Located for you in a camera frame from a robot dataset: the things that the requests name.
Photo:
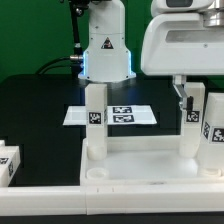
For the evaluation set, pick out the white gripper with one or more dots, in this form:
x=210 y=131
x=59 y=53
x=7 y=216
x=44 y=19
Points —
x=178 y=44

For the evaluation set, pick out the white desk top tray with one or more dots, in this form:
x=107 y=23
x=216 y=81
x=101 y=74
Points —
x=142 y=160

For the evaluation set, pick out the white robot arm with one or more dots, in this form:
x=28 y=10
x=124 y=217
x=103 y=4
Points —
x=107 y=58

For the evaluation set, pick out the white paper marker sheet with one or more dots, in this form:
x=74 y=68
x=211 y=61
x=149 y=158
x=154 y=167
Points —
x=117 y=115

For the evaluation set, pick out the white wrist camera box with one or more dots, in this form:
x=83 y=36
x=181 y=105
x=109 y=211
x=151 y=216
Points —
x=178 y=6

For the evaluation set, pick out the white L-shaped fence wall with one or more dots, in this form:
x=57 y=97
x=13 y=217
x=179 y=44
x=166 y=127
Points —
x=98 y=199

